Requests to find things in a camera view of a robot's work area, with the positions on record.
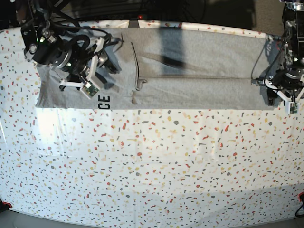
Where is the red table corner clamp right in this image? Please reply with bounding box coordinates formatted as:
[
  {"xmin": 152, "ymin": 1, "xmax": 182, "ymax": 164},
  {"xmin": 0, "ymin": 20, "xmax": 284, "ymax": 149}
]
[{"xmin": 298, "ymin": 192, "xmax": 304, "ymax": 204}]

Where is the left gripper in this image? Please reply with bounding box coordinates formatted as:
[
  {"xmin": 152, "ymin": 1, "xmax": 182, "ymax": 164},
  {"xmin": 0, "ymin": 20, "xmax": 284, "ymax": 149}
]
[{"xmin": 251, "ymin": 76, "xmax": 303, "ymax": 114}]

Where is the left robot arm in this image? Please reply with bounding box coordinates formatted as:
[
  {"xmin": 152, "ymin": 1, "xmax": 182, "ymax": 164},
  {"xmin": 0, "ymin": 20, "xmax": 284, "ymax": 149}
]
[{"xmin": 251, "ymin": 0, "xmax": 304, "ymax": 114}]

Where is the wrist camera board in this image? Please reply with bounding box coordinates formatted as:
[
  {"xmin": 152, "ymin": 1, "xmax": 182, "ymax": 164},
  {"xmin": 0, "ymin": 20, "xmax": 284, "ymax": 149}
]
[
  {"xmin": 80, "ymin": 82, "xmax": 99, "ymax": 99},
  {"xmin": 288, "ymin": 102, "xmax": 299, "ymax": 114}
]

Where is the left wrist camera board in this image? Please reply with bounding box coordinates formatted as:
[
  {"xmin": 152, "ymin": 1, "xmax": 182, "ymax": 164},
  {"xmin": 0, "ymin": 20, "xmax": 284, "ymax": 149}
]
[{"xmin": 288, "ymin": 102, "xmax": 299, "ymax": 114}]

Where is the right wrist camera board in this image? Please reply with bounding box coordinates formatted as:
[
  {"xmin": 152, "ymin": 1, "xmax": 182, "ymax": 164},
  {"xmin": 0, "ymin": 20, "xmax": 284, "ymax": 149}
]
[{"xmin": 80, "ymin": 82, "xmax": 99, "ymax": 99}]

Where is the red table corner clamp left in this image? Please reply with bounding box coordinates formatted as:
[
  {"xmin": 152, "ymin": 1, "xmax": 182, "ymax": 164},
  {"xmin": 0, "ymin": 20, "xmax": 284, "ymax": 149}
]
[{"xmin": 0, "ymin": 202, "xmax": 12, "ymax": 210}]

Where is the red table corner clamp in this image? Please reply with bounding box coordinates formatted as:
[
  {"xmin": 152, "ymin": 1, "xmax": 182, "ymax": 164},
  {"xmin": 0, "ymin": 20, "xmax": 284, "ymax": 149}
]
[
  {"xmin": 298, "ymin": 192, "xmax": 304, "ymax": 204},
  {"xmin": 0, "ymin": 202, "xmax": 12, "ymax": 210}
]

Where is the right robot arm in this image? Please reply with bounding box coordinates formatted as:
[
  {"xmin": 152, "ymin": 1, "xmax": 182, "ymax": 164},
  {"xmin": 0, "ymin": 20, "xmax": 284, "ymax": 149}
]
[{"xmin": 15, "ymin": 0, "xmax": 119, "ymax": 98}]

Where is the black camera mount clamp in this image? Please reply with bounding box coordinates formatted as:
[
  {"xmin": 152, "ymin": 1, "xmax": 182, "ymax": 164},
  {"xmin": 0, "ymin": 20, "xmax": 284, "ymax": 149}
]
[{"xmin": 128, "ymin": 20, "xmax": 140, "ymax": 28}]

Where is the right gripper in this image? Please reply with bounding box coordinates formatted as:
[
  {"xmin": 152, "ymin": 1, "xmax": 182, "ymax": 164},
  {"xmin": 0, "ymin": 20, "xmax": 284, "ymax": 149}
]
[{"xmin": 59, "ymin": 38, "xmax": 118, "ymax": 92}]

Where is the grey T-shirt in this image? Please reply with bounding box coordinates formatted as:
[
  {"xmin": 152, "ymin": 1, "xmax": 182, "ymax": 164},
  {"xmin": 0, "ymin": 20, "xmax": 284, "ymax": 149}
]
[{"xmin": 36, "ymin": 28, "xmax": 278, "ymax": 110}]

